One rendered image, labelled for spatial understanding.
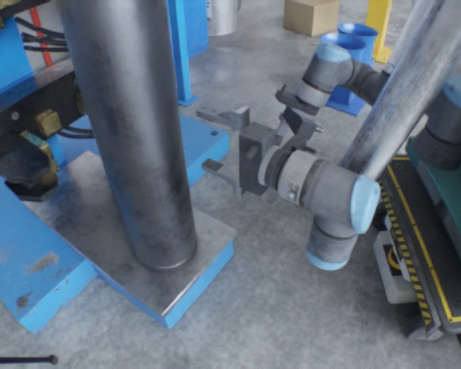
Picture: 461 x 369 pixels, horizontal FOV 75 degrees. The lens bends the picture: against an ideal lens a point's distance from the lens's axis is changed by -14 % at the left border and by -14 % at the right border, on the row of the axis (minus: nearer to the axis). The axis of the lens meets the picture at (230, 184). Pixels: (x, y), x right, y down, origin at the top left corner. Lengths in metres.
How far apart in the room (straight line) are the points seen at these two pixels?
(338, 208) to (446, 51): 0.30
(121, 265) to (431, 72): 1.02
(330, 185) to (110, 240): 0.88
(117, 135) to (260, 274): 0.77
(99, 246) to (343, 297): 0.88
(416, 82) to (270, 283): 0.90
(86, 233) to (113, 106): 0.70
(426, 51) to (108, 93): 0.56
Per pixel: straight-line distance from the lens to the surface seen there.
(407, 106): 0.60
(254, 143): 0.59
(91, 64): 0.68
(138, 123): 0.73
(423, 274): 1.02
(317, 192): 0.56
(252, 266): 1.30
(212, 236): 1.19
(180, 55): 2.06
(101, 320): 1.28
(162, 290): 1.10
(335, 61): 0.91
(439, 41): 0.56
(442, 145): 1.19
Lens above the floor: 1.09
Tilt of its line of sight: 44 degrees down
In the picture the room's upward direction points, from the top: 2 degrees counter-clockwise
